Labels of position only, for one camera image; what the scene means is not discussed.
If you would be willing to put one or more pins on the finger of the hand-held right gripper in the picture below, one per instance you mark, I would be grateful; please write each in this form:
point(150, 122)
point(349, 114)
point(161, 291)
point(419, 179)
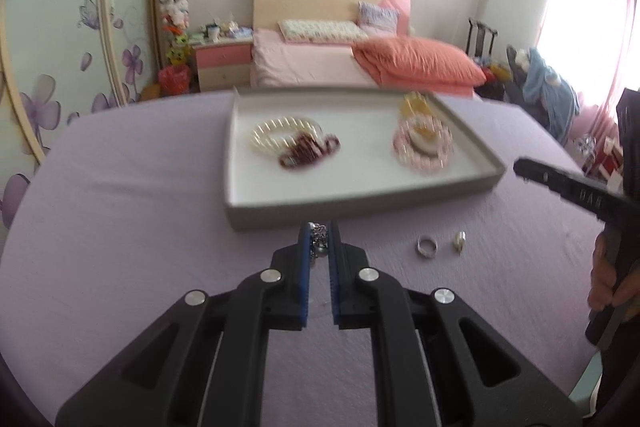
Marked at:
point(560, 184)

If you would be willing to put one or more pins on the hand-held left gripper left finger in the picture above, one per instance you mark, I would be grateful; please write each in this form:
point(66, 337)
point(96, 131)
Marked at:
point(304, 267)

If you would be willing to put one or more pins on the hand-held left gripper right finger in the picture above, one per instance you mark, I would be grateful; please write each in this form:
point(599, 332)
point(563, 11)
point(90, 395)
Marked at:
point(334, 277)

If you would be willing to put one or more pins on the grey jewelry tray box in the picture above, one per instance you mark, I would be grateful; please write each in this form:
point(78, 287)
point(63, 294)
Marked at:
point(350, 207)

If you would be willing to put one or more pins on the person's right hand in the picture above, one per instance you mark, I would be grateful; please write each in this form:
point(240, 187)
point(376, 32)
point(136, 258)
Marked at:
point(600, 294)

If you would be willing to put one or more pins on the blue fleece garment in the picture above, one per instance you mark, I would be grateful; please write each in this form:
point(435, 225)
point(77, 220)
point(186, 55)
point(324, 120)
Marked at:
point(550, 92)

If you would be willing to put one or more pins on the dark wooden chair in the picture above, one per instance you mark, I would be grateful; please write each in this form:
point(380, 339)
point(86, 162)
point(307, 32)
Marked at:
point(482, 37)

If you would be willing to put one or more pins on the orange duvet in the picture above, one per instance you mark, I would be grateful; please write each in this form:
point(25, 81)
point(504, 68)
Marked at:
point(420, 62)

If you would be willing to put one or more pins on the pink bed sheet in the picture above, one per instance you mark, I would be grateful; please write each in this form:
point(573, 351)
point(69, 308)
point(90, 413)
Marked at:
point(300, 62)

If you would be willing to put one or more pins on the pink and cream nightstand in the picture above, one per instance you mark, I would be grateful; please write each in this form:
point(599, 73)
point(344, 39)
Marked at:
point(220, 64)

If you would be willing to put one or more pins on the red bag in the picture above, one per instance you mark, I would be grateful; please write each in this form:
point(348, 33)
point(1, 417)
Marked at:
point(175, 81)

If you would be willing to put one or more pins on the floral print pillow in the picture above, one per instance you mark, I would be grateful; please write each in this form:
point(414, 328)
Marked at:
point(320, 29)

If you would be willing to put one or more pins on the small purple pillow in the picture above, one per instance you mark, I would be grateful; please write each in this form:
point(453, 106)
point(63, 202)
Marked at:
point(377, 14)

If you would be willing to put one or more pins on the white mug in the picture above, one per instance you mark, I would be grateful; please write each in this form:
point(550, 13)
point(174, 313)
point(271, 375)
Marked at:
point(212, 34)

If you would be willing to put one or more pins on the yellow green plush toy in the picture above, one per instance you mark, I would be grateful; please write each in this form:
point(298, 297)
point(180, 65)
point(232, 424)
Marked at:
point(179, 49)

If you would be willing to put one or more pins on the plush toy display tube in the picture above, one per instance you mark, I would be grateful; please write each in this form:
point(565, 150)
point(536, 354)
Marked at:
point(172, 2)

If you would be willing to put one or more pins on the floral glass door wardrobe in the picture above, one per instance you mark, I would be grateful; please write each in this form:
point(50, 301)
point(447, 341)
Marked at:
point(50, 57)

